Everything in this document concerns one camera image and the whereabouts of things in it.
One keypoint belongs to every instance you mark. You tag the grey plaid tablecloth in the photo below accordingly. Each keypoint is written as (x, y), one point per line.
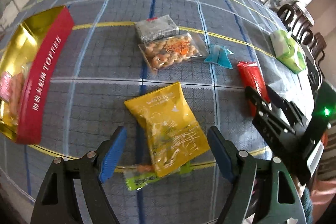
(105, 61)

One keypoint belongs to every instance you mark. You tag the yellow snack packet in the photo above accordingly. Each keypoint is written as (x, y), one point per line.
(168, 129)

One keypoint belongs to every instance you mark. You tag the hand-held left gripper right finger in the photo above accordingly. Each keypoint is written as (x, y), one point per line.
(220, 154)

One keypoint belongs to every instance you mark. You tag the teal snack packet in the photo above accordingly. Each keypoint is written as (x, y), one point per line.
(219, 57)

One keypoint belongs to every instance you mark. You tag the clear packet of nuts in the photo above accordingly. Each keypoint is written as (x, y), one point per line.
(170, 50)

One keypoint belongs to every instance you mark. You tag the person's right forearm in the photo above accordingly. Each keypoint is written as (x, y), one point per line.
(305, 203)

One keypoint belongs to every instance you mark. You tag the pink snack packet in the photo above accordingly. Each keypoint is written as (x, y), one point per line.
(5, 85)

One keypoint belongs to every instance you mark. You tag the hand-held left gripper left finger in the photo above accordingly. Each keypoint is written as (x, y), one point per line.
(115, 153)

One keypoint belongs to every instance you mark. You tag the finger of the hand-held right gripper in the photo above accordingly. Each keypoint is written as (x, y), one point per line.
(258, 102)
(284, 106)

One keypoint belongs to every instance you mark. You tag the green snack packet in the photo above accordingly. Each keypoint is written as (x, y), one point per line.
(137, 182)

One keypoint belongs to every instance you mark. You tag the red tin box gold interior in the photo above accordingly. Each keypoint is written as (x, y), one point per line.
(47, 69)

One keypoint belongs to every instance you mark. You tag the dark grey clear snack packet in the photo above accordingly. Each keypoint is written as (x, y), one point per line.
(156, 27)

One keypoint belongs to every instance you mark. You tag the red snack packet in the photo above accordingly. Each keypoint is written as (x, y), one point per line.
(249, 74)

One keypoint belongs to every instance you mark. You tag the green tissue pack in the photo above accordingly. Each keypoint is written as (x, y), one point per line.
(288, 50)

